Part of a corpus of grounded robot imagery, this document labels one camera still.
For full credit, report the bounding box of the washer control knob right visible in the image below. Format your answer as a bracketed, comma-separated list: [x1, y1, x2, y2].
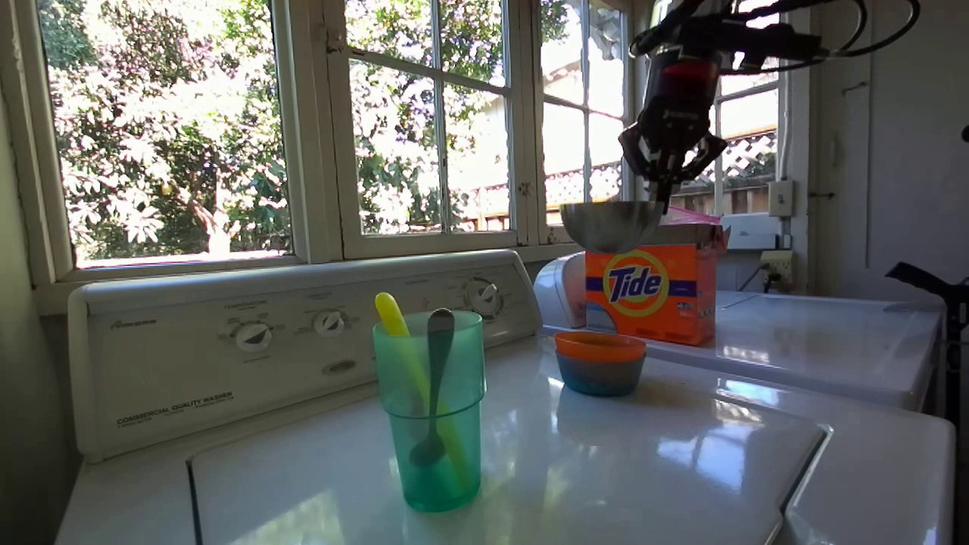
[465, 278, 503, 317]

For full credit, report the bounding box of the blue plastic bowl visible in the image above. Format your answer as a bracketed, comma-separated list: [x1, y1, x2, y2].
[560, 360, 643, 397]

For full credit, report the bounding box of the white window frame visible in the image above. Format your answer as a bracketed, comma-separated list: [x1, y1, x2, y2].
[0, 0, 815, 317]

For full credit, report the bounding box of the yellow plastic spoon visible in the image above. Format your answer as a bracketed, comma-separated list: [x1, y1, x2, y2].
[373, 290, 473, 493]

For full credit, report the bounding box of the grey metal spoon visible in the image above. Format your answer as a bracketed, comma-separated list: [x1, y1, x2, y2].
[408, 307, 455, 467]

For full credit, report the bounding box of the white washing machine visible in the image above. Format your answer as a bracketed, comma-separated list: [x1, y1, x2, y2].
[57, 250, 954, 545]

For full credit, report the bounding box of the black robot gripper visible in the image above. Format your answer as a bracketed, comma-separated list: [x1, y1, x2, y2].
[617, 52, 727, 208]

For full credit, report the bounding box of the washer control knob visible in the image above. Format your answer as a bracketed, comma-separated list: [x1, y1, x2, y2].
[234, 319, 272, 351]
[311, 307, 349, 337]
[465, 278, 503, 317]

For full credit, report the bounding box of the white dryer machine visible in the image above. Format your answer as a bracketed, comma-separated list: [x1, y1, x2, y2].
[530, 249, 949, 414]

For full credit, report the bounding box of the orange Tide detergent box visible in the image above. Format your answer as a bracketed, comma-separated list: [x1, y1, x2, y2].
[583, 224, 723, 346]

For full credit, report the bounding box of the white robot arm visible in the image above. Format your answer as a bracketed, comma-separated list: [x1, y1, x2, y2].
[617, 0, 826, 208]

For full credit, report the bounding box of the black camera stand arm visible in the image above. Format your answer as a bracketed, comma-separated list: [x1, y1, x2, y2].
[885, 256, 969, 427]

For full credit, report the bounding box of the washer control knob left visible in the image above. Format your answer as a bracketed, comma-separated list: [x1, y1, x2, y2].
[234, 319, 272, 351]

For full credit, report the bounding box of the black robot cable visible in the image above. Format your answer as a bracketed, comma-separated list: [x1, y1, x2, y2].
[746, 0, 925, 78]

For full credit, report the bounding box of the silver metal bowl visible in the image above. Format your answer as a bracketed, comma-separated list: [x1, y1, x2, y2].
[560, 200, 659, 255]

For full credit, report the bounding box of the orange plastic bowl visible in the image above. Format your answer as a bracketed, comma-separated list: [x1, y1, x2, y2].
[555, 331, 645, 364]

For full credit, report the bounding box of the white wall outlet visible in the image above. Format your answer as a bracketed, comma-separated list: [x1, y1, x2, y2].
[768, 181, 796, 218]

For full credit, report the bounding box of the green translucent plastic cup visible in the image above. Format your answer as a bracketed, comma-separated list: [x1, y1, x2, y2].
[373, 307, 484, 510]

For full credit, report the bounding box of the washer control knob middle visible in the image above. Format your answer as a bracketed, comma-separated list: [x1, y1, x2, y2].
[311, 307, 349, 337]

